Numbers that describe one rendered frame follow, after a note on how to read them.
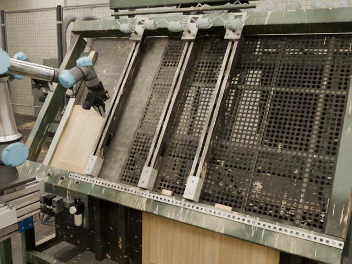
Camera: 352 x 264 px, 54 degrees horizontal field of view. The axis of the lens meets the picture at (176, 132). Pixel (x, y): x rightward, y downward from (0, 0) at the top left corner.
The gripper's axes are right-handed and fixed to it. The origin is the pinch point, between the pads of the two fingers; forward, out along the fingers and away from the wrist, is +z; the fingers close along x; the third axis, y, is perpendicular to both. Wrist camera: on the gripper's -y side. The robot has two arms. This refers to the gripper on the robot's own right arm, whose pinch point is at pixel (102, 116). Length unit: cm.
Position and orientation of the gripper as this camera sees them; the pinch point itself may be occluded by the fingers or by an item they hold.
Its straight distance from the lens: 204.0
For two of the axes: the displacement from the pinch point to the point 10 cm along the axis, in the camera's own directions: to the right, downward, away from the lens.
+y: 4.5, -5.9, 6.6
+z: 2.1, 7.9, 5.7
